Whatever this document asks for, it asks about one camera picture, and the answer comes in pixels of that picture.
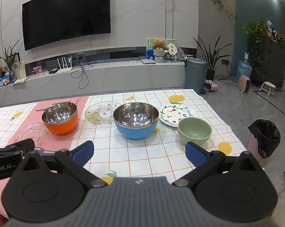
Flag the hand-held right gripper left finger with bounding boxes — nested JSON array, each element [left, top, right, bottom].
[[15, 141, 108, 188]]

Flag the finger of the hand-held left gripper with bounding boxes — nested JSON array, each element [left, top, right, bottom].
[[0, 138, 35, 158]]

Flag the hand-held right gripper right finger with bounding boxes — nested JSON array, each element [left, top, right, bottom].
[[171, 141, 264, 187]]

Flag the small clear glass plate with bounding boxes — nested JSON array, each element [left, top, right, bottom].
[[15, 122, 48, 145]]

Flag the green ceramic bowl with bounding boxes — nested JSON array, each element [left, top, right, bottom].
[[177, 117, 212, 145]]

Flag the orange steel-lined bowl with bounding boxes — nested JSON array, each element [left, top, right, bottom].
[[41, 102, 78, 135]]

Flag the large clear glass plate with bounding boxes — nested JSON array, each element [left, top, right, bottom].
[[84, 101, 122, 127]]

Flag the white painted fruit plate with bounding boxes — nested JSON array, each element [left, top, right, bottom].
[[159, 104, 198, 128]]

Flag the blue steel-lined bowl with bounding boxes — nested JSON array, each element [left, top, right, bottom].
[[113, 102, 160, 140]]

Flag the lemon print checked tablecloth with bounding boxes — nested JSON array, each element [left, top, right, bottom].
[[0, 89, 248, 220]]

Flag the blue snack bags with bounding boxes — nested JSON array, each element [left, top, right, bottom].
[[0, 72, 16, 86]]

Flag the bin with black bag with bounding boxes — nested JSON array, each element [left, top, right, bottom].
[[248, 119, 281, 159]]

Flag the white photo card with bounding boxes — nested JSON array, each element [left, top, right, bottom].
[[13, 60, 27, 78]]

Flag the grey round trash can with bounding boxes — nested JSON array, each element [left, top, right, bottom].
[[184, 57, 207, 94]]

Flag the white wifi router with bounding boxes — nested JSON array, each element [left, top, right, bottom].
[[56, 55, 73, 74]]

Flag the pink space heater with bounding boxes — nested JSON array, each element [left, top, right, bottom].
[[237, 75, 252, 93]]

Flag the orchid plant in vase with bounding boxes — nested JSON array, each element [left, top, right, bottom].
[[0, 39, 21, 84]]

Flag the blue water jug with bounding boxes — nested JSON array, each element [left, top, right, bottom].
[[236, 60, 252, 82]]

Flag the long-leaf potted plant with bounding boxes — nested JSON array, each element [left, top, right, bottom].
[[193, 35, 233, 81]]

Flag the small white stool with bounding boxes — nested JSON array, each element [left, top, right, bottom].
[[259, 82, 277, 96]]

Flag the white round hand fan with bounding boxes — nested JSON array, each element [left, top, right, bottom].
[[168, 44, 177, 59]]

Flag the green picture board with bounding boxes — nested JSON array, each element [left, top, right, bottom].
[[146, 38, 176, 60]]

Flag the brown teddy bear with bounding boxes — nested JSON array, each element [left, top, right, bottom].
[[152, 39, 169, 51]]

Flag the dark grey cabinet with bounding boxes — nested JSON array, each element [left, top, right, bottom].
[[249, 38, 285, 86]]

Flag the trailing green cabinet plant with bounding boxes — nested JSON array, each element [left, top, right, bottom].
[[242, 19, 285, 74]]

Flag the black flat television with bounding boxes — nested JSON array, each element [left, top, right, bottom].
[[22, 0, 111, 51]]

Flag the black cable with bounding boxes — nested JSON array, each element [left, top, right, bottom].
[[71, 60, 97, 89]]

